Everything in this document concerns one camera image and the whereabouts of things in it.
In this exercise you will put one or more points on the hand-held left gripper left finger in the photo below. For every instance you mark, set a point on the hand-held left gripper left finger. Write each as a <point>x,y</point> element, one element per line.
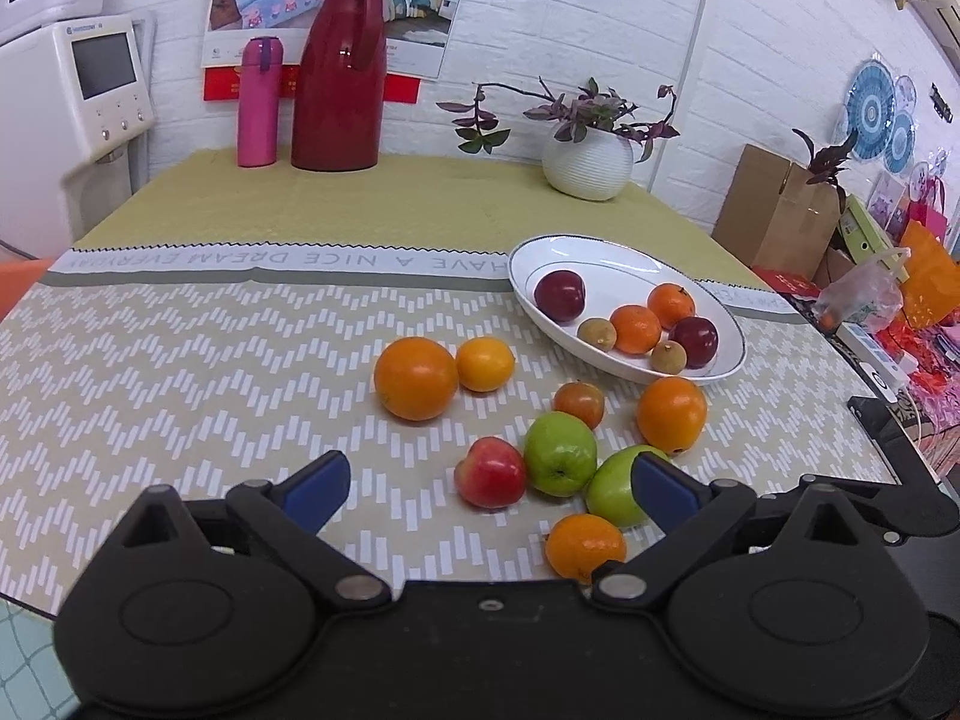
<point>319,487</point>

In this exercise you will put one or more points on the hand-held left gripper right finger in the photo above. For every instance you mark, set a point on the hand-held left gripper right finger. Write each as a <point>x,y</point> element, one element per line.
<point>664,493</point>

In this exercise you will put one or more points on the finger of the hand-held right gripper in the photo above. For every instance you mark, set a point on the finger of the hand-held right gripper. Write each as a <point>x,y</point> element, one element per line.
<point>915,521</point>

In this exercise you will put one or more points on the oblong green apple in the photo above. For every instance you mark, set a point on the oblong green apple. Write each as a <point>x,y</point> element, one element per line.
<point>609,495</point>

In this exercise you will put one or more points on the round green apple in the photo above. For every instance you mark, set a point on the round green apple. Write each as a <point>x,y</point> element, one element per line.
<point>560,454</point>

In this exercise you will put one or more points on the small brown fruit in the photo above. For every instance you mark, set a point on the small brown fruit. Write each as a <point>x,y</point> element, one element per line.
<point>667,357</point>
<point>597,333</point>

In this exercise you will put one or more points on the dark red plum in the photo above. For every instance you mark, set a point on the dark red plum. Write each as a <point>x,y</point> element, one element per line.
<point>559,295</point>
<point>693,341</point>

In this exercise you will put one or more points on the small yellow orange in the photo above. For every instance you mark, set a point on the small yellow orange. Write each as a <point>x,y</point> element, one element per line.
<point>485,364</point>

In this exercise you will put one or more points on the white plate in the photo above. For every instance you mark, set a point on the white plate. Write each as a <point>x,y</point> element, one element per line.
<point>600,262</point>

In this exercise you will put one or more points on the black smartphone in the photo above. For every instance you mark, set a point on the black smartphone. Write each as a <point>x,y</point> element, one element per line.
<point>889,435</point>

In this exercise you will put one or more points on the white power strip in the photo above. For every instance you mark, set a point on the white power strip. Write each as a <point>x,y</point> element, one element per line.
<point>870,356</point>

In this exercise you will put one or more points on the clear plastic bag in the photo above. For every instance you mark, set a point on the clear plastic bag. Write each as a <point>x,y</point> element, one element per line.
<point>862,292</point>

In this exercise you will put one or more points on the red envelope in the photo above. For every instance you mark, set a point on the red envelope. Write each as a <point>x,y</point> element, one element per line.
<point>791,283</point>

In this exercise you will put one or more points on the orange paper bag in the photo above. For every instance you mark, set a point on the orange paper bag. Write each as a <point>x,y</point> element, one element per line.
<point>930,270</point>

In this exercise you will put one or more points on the cardboard box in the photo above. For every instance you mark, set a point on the cardboard box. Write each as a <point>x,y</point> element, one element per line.
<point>765,217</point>

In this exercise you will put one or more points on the green white box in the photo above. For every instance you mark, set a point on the green white box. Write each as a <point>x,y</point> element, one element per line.
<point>862,229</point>

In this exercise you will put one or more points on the pink gift bag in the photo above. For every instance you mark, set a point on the pink gift bag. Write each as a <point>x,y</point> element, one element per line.
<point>930,199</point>

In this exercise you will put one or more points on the purple plant in white pot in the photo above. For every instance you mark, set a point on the purple plant in white pot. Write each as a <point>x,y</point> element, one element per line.
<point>587,165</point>

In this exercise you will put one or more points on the orange chair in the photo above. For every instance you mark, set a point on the orange chair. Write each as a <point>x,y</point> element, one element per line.
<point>19,285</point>

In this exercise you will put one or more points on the dark purple plant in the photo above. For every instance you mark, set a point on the dark purple plant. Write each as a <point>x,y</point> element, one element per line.
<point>829,161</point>

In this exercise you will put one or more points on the pink bottle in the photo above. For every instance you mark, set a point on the pink bottle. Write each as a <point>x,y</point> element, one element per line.
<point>259,112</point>

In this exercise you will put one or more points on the red thermos jug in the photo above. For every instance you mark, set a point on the red thermos jug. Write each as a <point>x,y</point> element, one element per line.
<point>337,90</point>

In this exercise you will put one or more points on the large blue paper fan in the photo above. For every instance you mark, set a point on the large blue paper fan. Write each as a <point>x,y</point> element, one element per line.
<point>871,112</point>

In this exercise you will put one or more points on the white appliance with screen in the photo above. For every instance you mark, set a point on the white appliance with screen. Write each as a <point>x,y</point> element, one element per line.
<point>45,150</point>

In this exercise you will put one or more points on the black wall hook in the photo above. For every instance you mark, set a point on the black wall hook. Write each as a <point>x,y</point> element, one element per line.
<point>941,101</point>

